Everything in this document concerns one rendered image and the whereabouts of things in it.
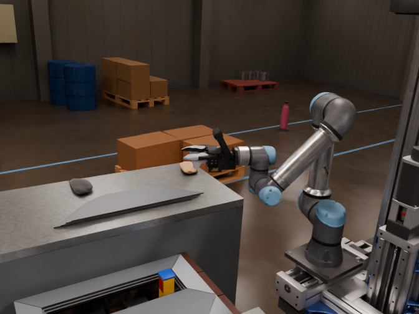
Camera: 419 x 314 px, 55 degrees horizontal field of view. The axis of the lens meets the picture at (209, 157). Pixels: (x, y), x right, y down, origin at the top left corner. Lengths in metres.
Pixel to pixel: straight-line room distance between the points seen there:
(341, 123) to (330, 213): 0.36
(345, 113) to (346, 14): 11.30
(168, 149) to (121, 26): 5.61
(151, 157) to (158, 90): 4.13
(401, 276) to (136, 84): 7.26
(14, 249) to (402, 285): 1.47
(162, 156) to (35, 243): 3.13
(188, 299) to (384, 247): 0.79
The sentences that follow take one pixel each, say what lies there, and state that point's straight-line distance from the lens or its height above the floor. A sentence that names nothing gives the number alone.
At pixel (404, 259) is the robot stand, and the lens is 1.60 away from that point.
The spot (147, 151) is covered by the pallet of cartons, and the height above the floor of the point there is 0.42.
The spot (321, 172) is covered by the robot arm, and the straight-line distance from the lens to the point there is 1.69.
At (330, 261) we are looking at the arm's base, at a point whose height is 1.06.
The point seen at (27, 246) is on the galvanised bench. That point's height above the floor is 1.05.
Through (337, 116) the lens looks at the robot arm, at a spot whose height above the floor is 1.63.
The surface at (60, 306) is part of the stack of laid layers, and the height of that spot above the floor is 0.83.
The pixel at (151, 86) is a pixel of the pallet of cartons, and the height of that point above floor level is 0.42.
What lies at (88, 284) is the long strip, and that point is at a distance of 1.88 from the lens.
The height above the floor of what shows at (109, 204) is 1.07.
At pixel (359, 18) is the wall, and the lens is 12.53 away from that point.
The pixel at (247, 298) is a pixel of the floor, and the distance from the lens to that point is 3.14.
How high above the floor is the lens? 1.97
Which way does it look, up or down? 20 degrees down
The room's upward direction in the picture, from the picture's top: 3 degrees clockwise
